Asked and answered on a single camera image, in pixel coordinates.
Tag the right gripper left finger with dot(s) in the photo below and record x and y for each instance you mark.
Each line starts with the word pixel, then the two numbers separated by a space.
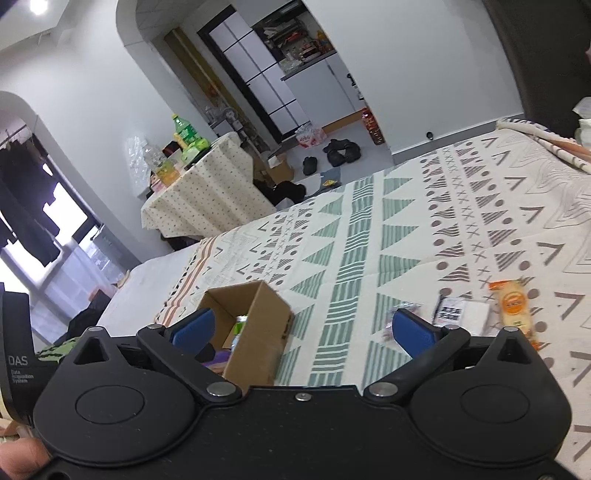
pixel 194 332

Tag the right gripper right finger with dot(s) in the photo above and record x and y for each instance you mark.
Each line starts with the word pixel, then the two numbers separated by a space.
pixel 417 336

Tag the purple white wafer packet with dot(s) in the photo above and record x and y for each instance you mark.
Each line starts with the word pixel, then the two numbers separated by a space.
pixel 220 361

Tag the green snack packet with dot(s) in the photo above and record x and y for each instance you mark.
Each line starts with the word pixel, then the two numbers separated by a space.
pixel 237 330

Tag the left hand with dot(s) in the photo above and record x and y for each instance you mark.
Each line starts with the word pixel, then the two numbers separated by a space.
pixel 22 458

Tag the purple mochi packet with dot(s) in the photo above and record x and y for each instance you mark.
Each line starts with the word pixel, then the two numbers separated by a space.
pixel 397 317

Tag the black white cake packet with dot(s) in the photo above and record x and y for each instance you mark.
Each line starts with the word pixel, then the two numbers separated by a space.
pixel 457 311

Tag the cardboard box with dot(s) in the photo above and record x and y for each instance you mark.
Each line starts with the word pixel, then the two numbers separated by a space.
pixel 257 354

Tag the orange rice cracker packet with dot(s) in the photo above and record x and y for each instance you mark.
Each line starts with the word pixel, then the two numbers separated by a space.
pixel 514 308

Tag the table with dotted cloth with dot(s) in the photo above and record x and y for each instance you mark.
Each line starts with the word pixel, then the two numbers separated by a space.
pixel 215 195

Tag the patterned bed blanket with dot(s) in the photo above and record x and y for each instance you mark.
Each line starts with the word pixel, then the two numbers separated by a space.
pixel 501 206

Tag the green soda bottle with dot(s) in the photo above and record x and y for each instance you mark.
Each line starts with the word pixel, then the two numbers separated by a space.
pixel 187 136

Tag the hanging dark clothes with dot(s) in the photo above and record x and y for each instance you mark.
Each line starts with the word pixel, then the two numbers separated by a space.
pixel 26 188

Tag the black shoes pile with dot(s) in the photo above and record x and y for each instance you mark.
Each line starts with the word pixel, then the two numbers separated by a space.
pixel 340 152

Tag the single black slipper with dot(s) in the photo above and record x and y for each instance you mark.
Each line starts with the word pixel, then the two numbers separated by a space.
pixel 310 165

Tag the red snack canister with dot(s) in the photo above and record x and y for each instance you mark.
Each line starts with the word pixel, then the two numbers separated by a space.
pixel 372 126

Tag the red white plastic bag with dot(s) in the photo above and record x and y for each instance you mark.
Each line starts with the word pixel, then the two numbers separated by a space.
pixel 309 135

